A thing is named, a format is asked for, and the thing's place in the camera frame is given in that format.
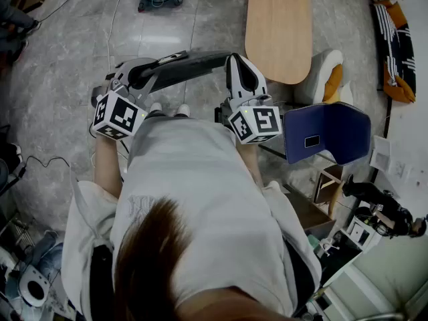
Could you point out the person's left white shoe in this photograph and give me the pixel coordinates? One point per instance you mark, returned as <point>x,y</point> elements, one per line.
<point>156,108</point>

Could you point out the person's white shirt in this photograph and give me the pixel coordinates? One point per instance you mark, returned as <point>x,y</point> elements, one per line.
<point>200,179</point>

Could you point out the black white striped blanket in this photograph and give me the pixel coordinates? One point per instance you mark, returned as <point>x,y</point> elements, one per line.
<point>398,45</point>

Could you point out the white open box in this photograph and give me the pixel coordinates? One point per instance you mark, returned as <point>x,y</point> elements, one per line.
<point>359,232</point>

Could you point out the pale green panel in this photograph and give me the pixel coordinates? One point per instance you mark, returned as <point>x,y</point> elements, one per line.
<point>394,269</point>

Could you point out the white paper sheets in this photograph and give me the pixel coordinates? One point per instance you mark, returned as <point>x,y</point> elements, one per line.
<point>379,152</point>

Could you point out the white cushion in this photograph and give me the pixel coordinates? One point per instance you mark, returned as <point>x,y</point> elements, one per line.
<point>314,75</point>

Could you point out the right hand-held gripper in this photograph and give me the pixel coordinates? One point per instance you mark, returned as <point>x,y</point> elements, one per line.
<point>261,122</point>

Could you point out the person's white shoe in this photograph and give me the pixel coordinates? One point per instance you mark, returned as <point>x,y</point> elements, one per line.
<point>156,108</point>
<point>183,110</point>

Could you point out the yellow cushion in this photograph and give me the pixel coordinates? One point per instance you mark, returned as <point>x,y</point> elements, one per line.
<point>332,82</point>

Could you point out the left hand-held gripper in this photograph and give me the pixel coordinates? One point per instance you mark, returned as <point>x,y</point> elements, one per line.
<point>115,115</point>

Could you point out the black handheld device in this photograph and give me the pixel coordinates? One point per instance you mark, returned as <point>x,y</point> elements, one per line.
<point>368,192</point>

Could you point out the person's left forearm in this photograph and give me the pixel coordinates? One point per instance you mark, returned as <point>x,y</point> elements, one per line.
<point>107,166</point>

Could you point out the brown wooden shelf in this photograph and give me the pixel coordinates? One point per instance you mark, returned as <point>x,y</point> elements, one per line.
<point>307,212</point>

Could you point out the dark blue fabric box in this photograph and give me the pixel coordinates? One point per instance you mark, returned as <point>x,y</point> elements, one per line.
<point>334,129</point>

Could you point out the black white-soled shoe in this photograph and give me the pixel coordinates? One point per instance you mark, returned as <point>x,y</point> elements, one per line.
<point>15,152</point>

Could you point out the person's right forearm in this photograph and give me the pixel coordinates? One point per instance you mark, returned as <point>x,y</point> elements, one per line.
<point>249,162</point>

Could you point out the oval wooden table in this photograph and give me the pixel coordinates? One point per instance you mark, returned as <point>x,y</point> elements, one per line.
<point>277,28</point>

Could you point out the person's right white shoe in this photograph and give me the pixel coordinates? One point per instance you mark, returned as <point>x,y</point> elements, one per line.
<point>183,110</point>

